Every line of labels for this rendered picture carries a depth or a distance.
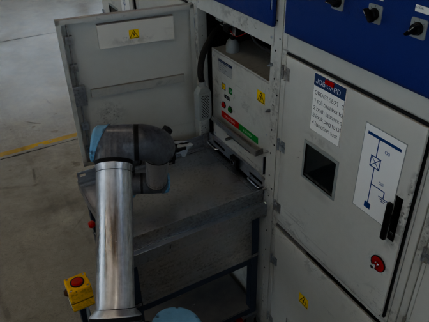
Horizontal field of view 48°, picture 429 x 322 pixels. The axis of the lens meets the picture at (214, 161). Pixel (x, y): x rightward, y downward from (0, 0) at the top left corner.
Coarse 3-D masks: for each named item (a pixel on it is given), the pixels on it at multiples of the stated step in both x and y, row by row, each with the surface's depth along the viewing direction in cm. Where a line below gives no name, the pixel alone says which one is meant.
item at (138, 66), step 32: (64, 32) 210; (96, 32) 215; (128, 32) 218; (160, 32) 223; (192, 32) 228; (64, 64) 215; (96, 64) 223; (128, 64) 228; (160, 64) 234; (192, 64) 237; (96, 96) 229; (128, 96) 237; (160, 96) 243; (192, 96) 249; (192, 128) 259
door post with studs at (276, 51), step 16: (272, 48) 178; (272, 64) 180; (272, 80) 183; (272, 96) 186; (272, 112) 190; (272, 128) 193; (272, 144) 196; (272, 160) 200; (272, 176) 204; (272, 192) 208
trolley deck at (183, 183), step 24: (192, 168) 240; (216, 168) 240; (168, 192) 224; (192, 192) 224; (216, 192) 223; (240, 192) 223; (144, 216) 210; (168, 216) 210; (240, 216) 210; (168, 240) 197; (192, 240) 202
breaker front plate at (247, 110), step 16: (224, 80) 226; (240, 80) 213; (256, 80) 201; (240, 96) 217; (256, 96) 205; (240, 112) 221; (256, 112) 209; (256, 128) 213; (240, 144) 230; (256, 144) 217; (256, 160) 221
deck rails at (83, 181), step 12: (180, 156) 249; (144, 168) 241; (84, 180) 231; (252, 192) 211; (228, 204) 207; (240, 204) 211; (252, 204) 215; (192, 216) 200; (204, 216) 203; (216, 216) 207; (156, 228) 193; (168, 228) 196; (180, 228) 199; (192, 228) 202; (144, 240) 193; (156, 240) 196
